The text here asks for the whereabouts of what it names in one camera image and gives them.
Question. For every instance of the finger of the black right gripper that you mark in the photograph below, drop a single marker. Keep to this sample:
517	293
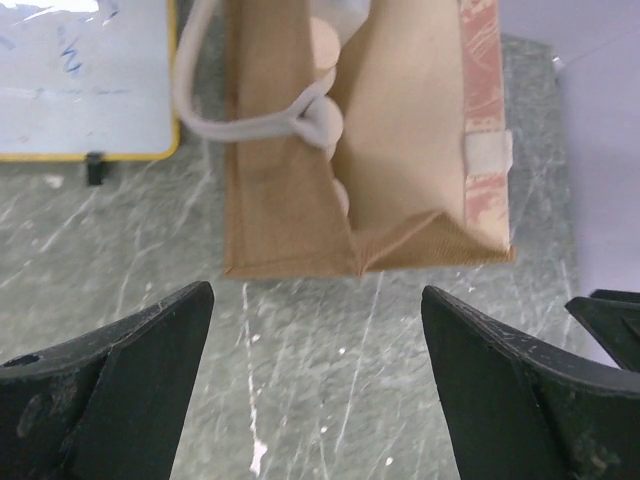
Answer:
612	318

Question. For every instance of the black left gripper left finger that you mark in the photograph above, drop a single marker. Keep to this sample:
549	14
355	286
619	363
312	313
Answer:
110	404

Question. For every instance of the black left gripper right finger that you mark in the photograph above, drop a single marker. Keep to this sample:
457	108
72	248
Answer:
517	407

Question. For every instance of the brown canvas tote bag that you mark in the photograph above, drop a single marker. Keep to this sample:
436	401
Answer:
386	151

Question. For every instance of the yellow-framed whiteboard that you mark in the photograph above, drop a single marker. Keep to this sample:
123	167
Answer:
81	77

